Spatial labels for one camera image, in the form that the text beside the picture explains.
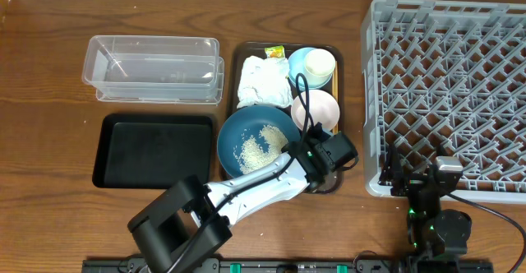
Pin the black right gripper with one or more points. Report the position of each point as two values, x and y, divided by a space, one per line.
415 181

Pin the pink bowl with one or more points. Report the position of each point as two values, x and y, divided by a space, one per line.
323 108

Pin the white rice pile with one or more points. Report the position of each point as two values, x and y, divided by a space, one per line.
259 149

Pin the dark blue plate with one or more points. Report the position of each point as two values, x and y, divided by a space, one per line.
245 124

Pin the white paper napkin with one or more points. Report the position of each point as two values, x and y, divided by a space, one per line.
265 81

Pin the yellow green snack wrapper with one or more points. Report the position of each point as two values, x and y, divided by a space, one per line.
275 51

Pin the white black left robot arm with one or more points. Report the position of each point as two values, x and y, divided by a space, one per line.
190 221

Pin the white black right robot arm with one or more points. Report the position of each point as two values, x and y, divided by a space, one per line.
438 235

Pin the grey dishwasher rack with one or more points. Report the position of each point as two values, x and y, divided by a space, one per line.
450 74

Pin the wooden chopstick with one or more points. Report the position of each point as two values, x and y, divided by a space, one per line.
334 81

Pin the white plastic cup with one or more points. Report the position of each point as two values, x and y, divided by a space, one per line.
319 65

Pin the light blue small bowl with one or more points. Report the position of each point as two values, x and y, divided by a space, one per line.
296 64

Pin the black plastic tray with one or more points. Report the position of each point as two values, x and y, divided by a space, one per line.
152 151

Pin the clear plastic container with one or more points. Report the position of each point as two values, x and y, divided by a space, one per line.
106 54

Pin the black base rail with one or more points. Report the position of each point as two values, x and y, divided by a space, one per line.
214 265

